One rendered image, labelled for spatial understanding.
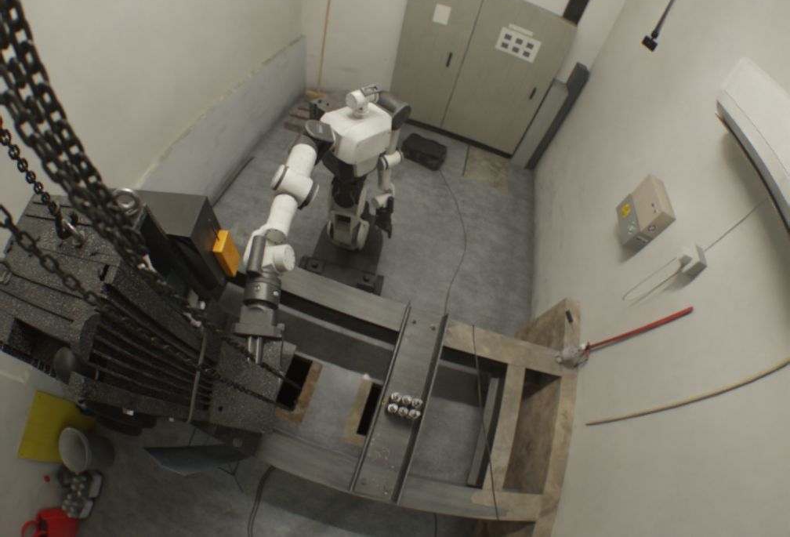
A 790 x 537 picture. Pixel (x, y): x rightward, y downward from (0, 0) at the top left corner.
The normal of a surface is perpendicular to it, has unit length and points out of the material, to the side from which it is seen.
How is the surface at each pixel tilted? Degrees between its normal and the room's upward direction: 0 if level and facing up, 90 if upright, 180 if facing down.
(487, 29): 90
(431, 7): 90
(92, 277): 0
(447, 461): 0
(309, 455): 0
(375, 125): 42
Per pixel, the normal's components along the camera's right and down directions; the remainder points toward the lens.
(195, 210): 0.16, -0.54
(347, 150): 0.02, 0.74
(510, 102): -0.28, 0.78
